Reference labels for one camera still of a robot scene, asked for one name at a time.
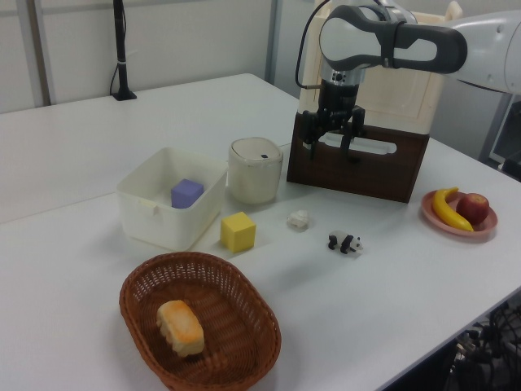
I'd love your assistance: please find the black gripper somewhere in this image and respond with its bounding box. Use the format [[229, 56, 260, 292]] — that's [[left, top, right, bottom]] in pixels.
[[300, 69, 366, 165]]

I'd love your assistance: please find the cream trash can with lid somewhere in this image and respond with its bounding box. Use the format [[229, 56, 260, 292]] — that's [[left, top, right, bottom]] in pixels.
[[227, 137, 284, 205]]

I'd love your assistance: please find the white plastic open bin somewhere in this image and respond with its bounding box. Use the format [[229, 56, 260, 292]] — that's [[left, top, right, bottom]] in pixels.
[[116, 147, 229, 253]]

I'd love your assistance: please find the brown and cream wooden box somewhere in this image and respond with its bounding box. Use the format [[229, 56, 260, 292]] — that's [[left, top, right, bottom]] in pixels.
[[286, 0, 460, 204]]

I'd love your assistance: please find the small white crumpled object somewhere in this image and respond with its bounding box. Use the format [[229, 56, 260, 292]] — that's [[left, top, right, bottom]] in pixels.
[[286, 209, 310, 231]]

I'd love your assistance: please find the panda toy figure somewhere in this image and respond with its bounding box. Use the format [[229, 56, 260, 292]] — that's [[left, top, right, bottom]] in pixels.
[[327, 230, 365, 257]]

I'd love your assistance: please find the yellow foam cube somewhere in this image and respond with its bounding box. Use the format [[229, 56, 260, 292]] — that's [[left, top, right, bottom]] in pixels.
[[220, 211, 257, 253]]

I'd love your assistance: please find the yellow banana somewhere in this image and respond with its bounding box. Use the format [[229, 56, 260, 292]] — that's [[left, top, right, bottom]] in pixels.
[[431, 187, 475, 233]]

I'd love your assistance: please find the purple foam cube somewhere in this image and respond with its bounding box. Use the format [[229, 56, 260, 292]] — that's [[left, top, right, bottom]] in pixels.
[[170, 178, 205, 210]]

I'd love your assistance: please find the pink plate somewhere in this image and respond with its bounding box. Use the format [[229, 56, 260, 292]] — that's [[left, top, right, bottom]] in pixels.
[[421, 190, 499, 243]]

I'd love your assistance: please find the red apple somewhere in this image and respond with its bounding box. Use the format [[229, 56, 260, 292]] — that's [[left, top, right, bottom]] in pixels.
[[455, 192, 490, 225]]

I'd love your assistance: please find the brown wicker basket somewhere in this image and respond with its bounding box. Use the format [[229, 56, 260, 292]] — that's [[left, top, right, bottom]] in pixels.
[[119, 251, 282, 391]]

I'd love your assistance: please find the toasted bread loaf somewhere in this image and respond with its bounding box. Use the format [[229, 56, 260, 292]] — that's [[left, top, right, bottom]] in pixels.
[[156, 300, 205, 359]]

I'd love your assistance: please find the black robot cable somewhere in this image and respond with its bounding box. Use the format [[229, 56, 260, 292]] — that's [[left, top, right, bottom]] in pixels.
[[295, 0, 329, 90]]

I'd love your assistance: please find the black camera stand pole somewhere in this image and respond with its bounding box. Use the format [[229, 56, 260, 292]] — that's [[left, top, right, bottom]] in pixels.
[[109, 0, 138, 102]]

